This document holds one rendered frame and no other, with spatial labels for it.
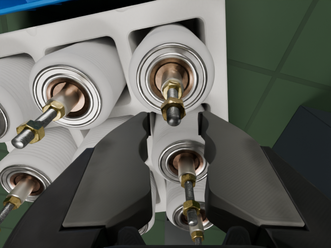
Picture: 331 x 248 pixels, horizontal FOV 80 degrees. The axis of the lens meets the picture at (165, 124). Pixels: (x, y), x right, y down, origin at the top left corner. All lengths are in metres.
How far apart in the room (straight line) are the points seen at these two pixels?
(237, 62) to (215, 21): 0.22
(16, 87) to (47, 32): 0.08
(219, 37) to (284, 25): 0.25
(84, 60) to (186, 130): 0.14
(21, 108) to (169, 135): 0.19
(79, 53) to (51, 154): 0.17
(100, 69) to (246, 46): 0.34
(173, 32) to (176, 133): 0.12
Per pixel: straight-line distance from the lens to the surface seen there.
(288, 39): 0.53
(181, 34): 0.21
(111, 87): 0.24
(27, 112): 0.31
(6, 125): 0.31
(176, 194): 0.35
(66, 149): 0.37
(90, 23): 0.30
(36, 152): 0.35
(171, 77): 0.19
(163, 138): 0.26
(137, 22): 0.28
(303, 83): 0.58
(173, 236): 0.51
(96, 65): 0.24
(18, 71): 0.34
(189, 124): 0.27
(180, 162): 0.27
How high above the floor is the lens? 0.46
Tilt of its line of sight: 60 degrees down
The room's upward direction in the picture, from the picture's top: 179 degrees counter-clockwise
